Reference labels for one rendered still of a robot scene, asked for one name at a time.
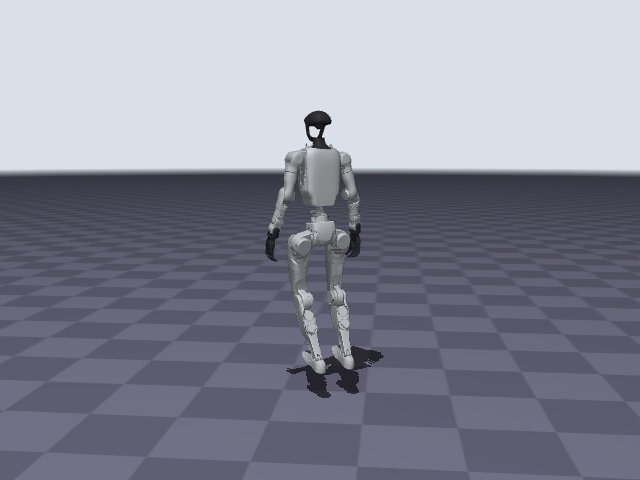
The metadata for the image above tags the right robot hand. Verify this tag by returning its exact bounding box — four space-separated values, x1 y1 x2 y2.
345 223 361 257

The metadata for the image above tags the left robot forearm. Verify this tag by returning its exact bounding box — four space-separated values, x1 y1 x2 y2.
268 188 289 234

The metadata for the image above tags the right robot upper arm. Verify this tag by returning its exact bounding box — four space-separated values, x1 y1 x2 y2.
339 151 358 201

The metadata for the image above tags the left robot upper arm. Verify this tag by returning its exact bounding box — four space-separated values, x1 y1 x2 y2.
283 150 306 202

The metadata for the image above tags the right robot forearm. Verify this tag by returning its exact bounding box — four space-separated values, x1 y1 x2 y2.
346 195 361 231

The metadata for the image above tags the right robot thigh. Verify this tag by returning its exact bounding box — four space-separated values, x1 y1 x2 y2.
325 228 351 306

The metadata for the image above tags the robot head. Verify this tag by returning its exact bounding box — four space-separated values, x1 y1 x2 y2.
304 111 332 149

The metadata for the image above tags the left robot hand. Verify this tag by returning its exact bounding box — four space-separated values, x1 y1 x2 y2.
265 228 280 261

